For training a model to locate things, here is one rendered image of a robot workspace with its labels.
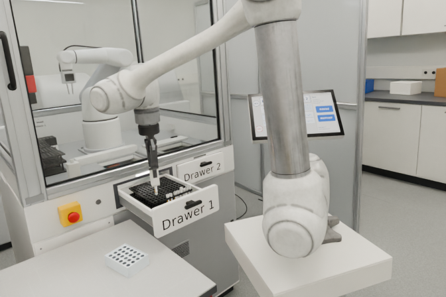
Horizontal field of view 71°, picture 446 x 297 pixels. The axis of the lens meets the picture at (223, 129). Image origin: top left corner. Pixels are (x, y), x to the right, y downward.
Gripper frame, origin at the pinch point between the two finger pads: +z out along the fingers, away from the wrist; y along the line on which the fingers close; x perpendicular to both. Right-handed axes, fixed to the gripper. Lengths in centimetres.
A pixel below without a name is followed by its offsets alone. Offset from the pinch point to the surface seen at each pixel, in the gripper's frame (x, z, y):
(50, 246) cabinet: 39.9, 23.6, 10.6
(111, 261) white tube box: 18.7, 21.3, -14.0
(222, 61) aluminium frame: -47, -40, 41
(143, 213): 5.6, 13.6, -0.8
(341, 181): -154, 59, 71
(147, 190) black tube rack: 1.9, 10.2, 12.9
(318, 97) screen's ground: -106, -15, 39
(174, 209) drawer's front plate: -4.3, 10.2, -9.5
